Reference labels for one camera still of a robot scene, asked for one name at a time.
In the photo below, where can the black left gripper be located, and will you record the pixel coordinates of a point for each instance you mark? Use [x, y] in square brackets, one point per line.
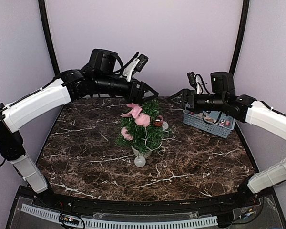
[137, 98]

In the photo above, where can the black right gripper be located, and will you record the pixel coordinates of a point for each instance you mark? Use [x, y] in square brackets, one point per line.
[185, 94]

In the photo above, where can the pink fabric bow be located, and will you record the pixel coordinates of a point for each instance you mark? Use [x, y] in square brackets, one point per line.
[134, 112]

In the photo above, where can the pink pompom ornament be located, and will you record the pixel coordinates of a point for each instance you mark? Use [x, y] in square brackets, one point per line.
[126, 135]
[143, 120]

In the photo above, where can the pink shiny bauble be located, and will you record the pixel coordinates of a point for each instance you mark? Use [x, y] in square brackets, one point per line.
[158, 121]

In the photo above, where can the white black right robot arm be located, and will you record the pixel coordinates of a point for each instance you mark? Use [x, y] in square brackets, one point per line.
[243, 108]

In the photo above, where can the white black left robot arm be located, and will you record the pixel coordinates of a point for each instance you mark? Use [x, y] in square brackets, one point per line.
[104, 73]

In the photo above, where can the small green christmas tree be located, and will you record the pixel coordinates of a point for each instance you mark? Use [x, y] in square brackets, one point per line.
[144, 138]

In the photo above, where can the white tree pot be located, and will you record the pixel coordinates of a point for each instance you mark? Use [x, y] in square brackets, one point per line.
[143, 154]

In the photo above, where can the beige wooden ornaments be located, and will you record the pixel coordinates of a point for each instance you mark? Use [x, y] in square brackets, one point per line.
[209, 119]

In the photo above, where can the blue plastic basket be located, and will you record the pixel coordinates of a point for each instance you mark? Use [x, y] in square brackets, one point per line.
[196, 120]

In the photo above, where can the pink silver bell ornaments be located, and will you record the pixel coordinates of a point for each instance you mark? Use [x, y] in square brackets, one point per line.
[224, 122]

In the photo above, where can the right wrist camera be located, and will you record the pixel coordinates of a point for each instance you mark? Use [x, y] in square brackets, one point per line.
[196, 81]

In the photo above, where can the right black frame post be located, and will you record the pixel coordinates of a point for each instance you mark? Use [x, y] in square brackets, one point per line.
[240, 36]

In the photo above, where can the black frame post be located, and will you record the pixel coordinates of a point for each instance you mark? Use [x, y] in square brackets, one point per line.
[47, 36]
[240, 36]

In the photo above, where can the perforated cable duct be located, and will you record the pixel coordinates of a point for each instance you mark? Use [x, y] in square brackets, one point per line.
[72, 222]

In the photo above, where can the left black frame post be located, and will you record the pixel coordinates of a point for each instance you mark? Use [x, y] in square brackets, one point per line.
[47, 36]

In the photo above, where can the black front rail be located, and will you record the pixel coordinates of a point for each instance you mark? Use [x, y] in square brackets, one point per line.
[215, 205]

